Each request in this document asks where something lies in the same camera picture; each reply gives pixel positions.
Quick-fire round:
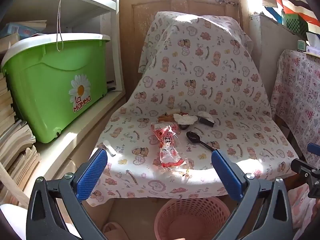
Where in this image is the black plastic spoon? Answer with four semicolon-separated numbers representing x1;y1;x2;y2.
186;131;215;152

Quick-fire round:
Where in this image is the black rectangular small box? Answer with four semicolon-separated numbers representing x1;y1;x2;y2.
197;111;215;127

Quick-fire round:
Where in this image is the red white snack wrapper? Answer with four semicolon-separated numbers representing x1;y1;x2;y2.
151;122;187;168

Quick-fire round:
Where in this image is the white tissue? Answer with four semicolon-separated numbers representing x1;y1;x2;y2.
173;113;198;125

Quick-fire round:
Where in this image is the wooden clothespin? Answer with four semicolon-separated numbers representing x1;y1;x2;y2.
158;115;175;122

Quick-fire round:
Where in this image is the cream thread spool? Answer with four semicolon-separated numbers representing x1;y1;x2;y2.
165;108;181;115

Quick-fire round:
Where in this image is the pink plastic waste basket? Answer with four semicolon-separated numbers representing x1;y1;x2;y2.
154;197;230;239

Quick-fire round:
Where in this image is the pink slipper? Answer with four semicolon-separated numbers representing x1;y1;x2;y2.
101;222;129;240

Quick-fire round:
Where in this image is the bear-print chair cover cloth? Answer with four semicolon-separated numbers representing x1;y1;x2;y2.
88;12;297;206

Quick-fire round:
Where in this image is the green plastic storage box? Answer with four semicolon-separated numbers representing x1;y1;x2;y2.
1;33;110;144

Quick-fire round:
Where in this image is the green mesh basket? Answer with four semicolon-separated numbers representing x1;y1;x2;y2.
283;14;309;39

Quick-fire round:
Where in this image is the white shelf unit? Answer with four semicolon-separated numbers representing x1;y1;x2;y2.
0;0;126;93

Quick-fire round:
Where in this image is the wooden door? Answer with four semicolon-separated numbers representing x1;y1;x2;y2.
119;0;241;98

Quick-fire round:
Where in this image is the hanging string loop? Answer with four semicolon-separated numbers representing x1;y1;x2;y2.
56;0;66;52

